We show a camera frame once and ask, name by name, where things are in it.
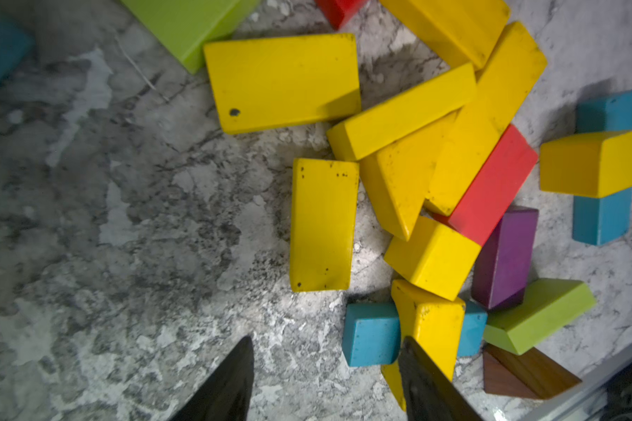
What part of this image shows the red long block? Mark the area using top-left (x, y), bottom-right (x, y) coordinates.
top-left (315, 0), bottom-right (368, 30)

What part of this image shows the purple block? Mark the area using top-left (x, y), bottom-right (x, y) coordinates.
top-left (472, 205), bottom-right (539, 312)

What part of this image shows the small yellow cube right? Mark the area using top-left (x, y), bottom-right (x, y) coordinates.
top-left (539, 131), bottom-right (632, 198)

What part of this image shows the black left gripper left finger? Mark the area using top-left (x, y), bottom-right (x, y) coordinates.
top-left (170, 336), bottom-right (254, 421)

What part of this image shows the yellow block front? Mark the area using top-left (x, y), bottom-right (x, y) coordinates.
top-left (391, 279), bottom-right (466, 381)

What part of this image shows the lime green block front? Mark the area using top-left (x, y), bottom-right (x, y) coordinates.
top-left (483, 278), bottom-right (596, 355)

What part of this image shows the orange brown block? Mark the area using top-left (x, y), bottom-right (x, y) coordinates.
top-left (483, 344), bottom-right (582, 400)

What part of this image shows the red block lower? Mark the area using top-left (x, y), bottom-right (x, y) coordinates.
top-left (431, 125), bottom-right (538, 246)

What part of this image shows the teal long block right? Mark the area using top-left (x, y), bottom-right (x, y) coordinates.
top-left (572, 90), bottom-right (632, 246)

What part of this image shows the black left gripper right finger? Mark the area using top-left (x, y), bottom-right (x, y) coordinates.
top-left (398, 336), bottom-right (483, 421)

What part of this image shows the yellow block right end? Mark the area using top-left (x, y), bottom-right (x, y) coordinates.
top-left (381, 0), bottom-right (510, 70)

